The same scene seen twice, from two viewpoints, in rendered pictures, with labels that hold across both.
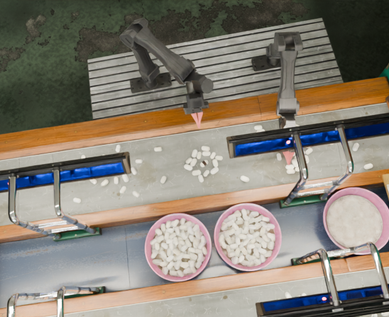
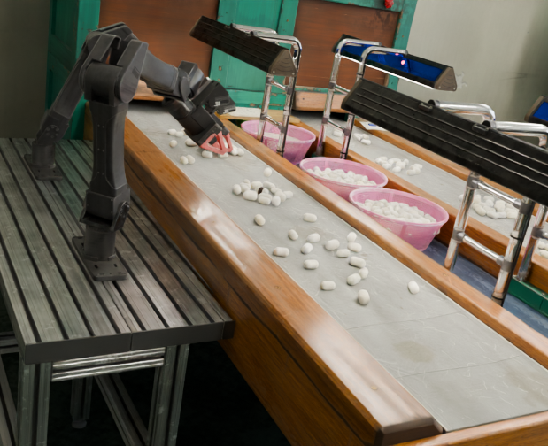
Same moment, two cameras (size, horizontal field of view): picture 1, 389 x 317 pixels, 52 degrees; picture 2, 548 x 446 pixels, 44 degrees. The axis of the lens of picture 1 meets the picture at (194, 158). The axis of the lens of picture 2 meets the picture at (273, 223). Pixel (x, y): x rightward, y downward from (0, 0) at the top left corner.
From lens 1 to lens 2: 2.28 m
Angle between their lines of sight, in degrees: 80
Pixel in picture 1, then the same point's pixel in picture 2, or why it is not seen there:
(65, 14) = not seen: outside the picture
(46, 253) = not seen: hidden behind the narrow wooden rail
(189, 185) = (303, 205)
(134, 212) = (382, 231)
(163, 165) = (284, 220)
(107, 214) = (410, 252)
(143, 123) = (219, 223)
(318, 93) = not seen: hidden behind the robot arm
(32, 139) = (335, 344)
